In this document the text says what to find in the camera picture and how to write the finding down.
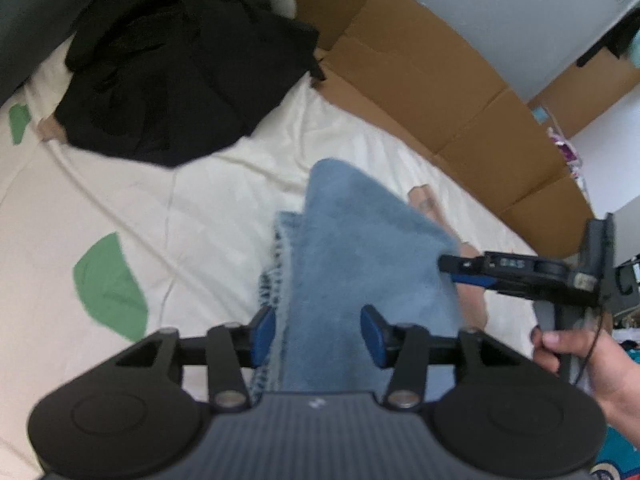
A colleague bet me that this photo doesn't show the grey appliance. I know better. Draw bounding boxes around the grey appliance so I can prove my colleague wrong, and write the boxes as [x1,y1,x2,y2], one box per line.
[360,0,640,101]

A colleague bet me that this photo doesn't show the bear printed cream bedsheet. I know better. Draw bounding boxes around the bear printed cream bedsheet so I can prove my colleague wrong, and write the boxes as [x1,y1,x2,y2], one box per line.
[0,35,546,471]

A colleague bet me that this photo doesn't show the person's right hand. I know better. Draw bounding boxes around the person's right hand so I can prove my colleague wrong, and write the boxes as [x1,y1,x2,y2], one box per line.
[531,327,631,403]

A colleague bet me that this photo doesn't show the blue denim jeans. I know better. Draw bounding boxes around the blue denim jeans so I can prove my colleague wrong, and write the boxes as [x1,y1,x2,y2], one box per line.
[257,157,463,401]

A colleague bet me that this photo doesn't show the black garment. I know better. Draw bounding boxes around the black garment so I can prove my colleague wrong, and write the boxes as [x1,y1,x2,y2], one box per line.
[52,0,326,168]

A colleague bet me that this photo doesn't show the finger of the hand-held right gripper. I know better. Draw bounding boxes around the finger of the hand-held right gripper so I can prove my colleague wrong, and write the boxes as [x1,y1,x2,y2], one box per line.
[439,255,488,273]
[450,273,501,288]

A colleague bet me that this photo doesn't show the dark grey duvet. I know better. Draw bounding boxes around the dark grey duvet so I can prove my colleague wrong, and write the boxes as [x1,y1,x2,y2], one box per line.
[0,0,101,106]

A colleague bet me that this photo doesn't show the person's right forearm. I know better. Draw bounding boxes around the person's right forearm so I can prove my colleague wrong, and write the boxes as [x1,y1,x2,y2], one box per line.
[597,355,640,456]

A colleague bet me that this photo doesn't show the teal printed cloth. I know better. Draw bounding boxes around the teal printed cloth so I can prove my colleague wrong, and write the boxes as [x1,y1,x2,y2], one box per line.
[590,427,640,480]

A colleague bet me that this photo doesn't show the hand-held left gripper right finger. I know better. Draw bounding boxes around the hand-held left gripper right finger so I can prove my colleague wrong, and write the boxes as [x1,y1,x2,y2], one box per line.
[360,305,523,409]

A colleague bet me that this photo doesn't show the white cabinet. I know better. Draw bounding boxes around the white cabinet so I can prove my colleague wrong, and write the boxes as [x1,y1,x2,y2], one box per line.
[567,85,640,221]

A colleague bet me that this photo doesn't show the purple white packet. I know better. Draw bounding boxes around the purple white packet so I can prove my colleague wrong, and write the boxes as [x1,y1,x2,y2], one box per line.
[547,127,586,191]

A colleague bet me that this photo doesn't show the brown cardboard sheet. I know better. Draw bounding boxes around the brown cardboard sheet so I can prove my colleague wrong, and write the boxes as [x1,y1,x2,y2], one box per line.
[272,0,596,261]

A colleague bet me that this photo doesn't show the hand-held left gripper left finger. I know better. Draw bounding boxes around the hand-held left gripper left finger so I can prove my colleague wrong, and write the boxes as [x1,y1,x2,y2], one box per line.
[115,306,276,411]

